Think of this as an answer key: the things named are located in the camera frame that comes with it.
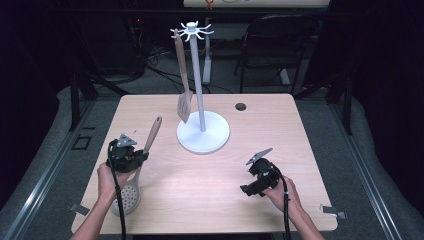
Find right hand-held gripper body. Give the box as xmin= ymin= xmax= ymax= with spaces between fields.
xmin=245 ymin=148 xmax=280 ymax=189

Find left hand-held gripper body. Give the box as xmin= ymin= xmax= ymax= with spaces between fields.
xmin=106 ymin=133 xmax=138 ymax=174

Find beige perforated skimmer spoon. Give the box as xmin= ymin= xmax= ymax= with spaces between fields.
xmin=109 ymin=115 xmax=163 ymax=216

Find white utensil rack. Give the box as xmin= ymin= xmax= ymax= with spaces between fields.
xmin=170 ymin=20 xmax=231 ymax=155

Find beige slotted spatula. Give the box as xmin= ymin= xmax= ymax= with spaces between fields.
xmin=173 ymin=29 xmax=195 ymax=125

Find person's right hand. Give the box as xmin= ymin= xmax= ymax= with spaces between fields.
xmin=262 ymin=176 xmax=302 ymax=216

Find person's left hand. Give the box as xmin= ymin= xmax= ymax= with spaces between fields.
xmin=97 ymin=162 xmax=134 ymax=203

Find grey tape tab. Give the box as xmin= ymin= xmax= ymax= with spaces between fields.
xmin=68 ymin=203 xmax=91 ymax=217
xmin=319 ymin=203 xmax=348 ymax=221

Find white table foot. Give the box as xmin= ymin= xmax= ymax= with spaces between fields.
xmin=279 ymin=68 xmax=292 ymax=86

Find dark equipment with red light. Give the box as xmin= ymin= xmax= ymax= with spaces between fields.
xmin=98 ymin=0 xmax=148 ymax=78

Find black folding chair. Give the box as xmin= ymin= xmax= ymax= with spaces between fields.
xmin=233 ymin=13 xmax=318 ymax=96

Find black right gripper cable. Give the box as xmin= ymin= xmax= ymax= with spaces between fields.
xmin=271 ymin=165 xmax=293 ymax=240

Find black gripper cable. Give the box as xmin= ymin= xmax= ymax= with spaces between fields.
xmin=106 ymin=139 xmax=128 ymax=240
xmin=271 ymin=165 xmax=293 ymax=240

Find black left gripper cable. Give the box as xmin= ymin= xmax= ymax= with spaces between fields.
xmin=106 ymin=139 xmax=128 ymax=240

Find black metal frame stand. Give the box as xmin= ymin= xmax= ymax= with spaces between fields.
xmin=68 ymin=66 xmax=132 ymax=133
xmin=293 ymin=66 xmax=354 ymax=136

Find aluminium floor rail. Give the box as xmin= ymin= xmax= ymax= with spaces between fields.
xmin=328 ymin=99 xmax=405 ymax=240
xmin=0 ymin=99 xmax=98 ymax=240

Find black floor cables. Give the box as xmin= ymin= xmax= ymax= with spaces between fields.
xmin=145 ymin=46 xmax=234 ymax=95

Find white table leg post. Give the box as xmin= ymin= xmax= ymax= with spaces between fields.
xmin=201 ymin=18 xmax=214 ymax=86

